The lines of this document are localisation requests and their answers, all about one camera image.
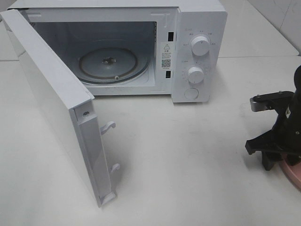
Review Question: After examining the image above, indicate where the white microwave door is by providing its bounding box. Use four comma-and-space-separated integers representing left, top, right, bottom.
1, 9, 116, 206

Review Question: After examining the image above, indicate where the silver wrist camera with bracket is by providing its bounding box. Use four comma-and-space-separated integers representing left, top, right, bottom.
250, 91, 294, 113

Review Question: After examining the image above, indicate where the lower white round knob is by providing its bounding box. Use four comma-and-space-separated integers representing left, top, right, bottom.
187, 66, 205, 84

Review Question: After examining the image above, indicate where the upper white round knob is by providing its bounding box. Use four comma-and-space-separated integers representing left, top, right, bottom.
190, 34, 210, 56

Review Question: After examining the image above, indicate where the round white door button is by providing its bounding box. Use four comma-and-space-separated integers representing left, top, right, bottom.
184, 88, 198, 100

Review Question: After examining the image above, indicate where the white warning sticker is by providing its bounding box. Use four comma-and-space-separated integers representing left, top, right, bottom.
159, 41, 174, 70

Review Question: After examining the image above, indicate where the white round knob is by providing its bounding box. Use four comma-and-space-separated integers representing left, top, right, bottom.
187, 66, 205, 84
190, 34, 210, 56

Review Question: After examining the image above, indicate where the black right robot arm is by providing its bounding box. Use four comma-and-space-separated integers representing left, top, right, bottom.
261, 67, 301, 170

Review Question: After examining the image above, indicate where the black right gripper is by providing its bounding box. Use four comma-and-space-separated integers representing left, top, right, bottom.
245, 91, 301, 171

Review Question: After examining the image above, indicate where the white microwave oven body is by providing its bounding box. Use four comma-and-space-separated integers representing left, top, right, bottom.
6, 0, 227, 103

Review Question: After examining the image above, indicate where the pink round plate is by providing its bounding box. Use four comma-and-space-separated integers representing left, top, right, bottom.
280, 155, 301, 190

